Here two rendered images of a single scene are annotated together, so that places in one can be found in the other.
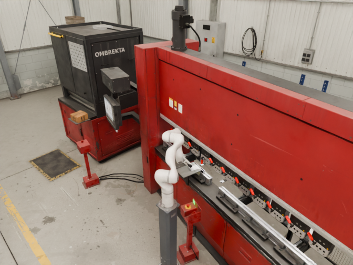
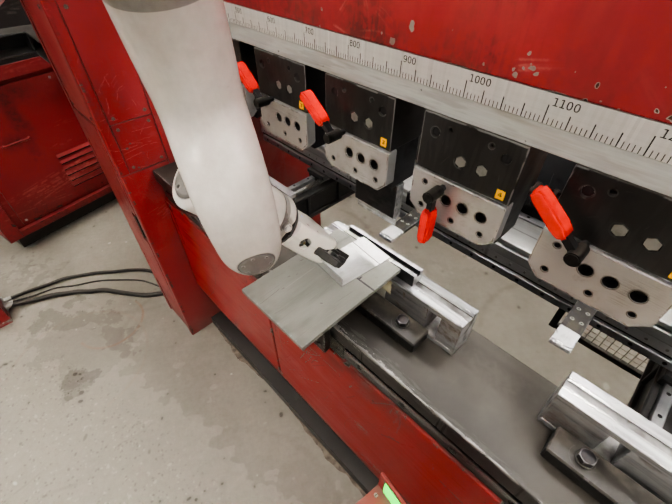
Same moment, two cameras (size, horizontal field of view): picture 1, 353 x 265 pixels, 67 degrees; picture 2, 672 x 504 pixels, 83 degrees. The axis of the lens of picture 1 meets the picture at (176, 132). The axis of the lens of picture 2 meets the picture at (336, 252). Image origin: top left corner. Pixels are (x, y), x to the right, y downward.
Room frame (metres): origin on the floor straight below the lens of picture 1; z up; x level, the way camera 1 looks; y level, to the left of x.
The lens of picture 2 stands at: (2.14, -0.08, 1.55)
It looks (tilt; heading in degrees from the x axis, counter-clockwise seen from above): 44 degrees down; 349
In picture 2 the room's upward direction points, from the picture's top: straight up
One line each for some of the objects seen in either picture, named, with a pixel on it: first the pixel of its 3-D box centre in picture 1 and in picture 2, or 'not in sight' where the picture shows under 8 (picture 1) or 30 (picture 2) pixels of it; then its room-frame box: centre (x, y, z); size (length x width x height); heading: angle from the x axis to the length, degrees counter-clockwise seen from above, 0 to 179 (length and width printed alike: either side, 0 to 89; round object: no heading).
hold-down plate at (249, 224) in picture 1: (254, 228); not in sight; (1.85, -0.77, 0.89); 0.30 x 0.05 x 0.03; 33
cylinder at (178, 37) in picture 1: (184, 28); not in sight; (3.23, -0.09, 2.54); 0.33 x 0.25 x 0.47; 33
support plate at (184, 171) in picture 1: (188, 170); (323, 280); (2.64, -0.15, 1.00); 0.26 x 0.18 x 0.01; 123
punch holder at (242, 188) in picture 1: (246, 184); not in sight; (2.07, -0.69, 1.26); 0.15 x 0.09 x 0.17; 33
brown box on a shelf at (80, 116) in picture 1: (78, 115); not in sight; (4.02, 1.63, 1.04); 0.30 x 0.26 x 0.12; 45
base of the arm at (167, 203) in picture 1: (167, 197); not in sight; (2.06, 0.09, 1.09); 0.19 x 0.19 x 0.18
